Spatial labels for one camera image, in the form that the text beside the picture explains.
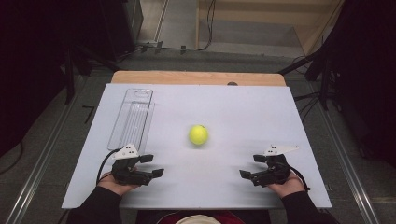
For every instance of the wooden step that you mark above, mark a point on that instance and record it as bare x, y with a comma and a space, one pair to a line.
249, 31

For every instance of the clear plastic tray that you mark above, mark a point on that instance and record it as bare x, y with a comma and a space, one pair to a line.
137, 115

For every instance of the white board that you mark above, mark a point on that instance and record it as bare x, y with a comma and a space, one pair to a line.
224, 105

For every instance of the dark curtain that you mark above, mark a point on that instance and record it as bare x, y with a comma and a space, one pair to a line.
31, 62
367, 77

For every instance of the yellow tennis ball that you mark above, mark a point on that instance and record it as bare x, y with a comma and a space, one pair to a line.
198, 134

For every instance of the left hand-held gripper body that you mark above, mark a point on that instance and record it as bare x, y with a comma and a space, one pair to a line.
127, 169

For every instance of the person's right hand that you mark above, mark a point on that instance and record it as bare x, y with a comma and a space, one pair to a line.
288, 187

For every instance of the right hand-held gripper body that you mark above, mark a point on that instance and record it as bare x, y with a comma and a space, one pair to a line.
274, 171

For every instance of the person's left hand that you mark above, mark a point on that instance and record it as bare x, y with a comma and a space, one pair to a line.
118, 187

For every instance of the metal floor rail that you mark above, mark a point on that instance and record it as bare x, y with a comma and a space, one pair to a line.
40, 165
348, 165

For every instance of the black metal stand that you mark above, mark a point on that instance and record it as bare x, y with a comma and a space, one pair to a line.
325, 84

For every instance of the black equipment box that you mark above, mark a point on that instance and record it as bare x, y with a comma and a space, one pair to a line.
124, 25

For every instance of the wooden table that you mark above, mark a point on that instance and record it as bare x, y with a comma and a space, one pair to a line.
186, 77

